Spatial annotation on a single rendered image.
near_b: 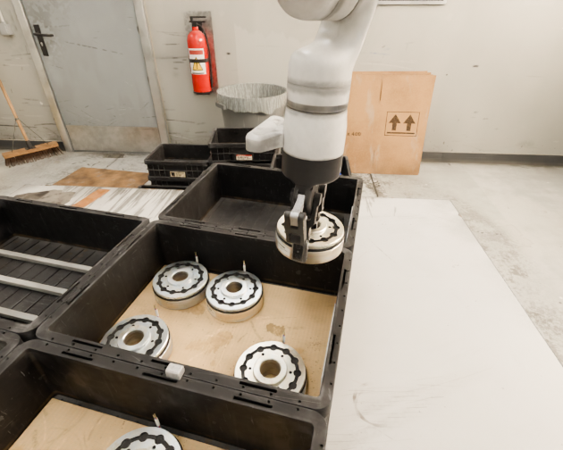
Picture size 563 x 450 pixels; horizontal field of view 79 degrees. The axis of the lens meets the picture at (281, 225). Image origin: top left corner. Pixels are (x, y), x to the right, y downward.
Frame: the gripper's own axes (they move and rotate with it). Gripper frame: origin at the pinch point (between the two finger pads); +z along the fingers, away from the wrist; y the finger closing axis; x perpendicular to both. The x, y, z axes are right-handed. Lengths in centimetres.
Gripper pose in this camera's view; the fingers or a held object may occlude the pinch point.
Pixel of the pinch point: (304, 241)
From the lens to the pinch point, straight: 50.1
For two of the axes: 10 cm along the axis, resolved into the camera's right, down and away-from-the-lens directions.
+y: 3.3, -5.1, 7.9
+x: -9.4, -2.1, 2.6
